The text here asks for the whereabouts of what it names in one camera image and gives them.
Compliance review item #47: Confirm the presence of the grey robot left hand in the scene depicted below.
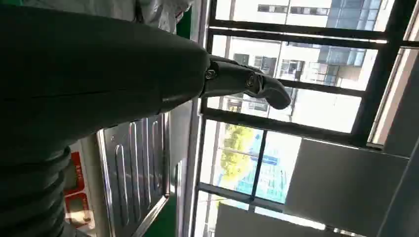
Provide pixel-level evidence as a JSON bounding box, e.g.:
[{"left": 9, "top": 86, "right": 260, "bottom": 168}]
[{"left": 0, "top": 3, "right": 293, "bottom": 165}]

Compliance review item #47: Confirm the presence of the ribbed stainless steel panel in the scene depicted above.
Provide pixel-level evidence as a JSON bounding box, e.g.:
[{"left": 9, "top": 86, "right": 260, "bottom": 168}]
[{"left": 96, "top": 112, "right": 171, "bottom": 237}]

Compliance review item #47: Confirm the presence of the ribbed grey left arm sleeve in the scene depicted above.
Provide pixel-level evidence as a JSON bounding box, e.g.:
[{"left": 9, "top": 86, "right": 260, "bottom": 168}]
[{"left": 0, "top": 146, "right": 77, "bottom": 237}]

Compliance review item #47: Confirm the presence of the large grey flat board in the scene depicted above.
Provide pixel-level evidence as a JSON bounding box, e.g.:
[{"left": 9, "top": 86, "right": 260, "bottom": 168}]
[{"left": 283, "top": 138, "right": 411, "bottom": 237}]

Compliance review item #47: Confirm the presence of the red and white sign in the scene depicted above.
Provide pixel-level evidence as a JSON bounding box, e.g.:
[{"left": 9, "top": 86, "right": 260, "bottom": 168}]
[{"left": 63, "top": 151, "right": 96, "bottom": 230}]

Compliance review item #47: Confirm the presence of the black window frame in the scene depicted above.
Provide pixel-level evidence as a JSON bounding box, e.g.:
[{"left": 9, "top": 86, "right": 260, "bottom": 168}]
[{"left": 189, "top": 0, "right": 419, "bottom": 237}]

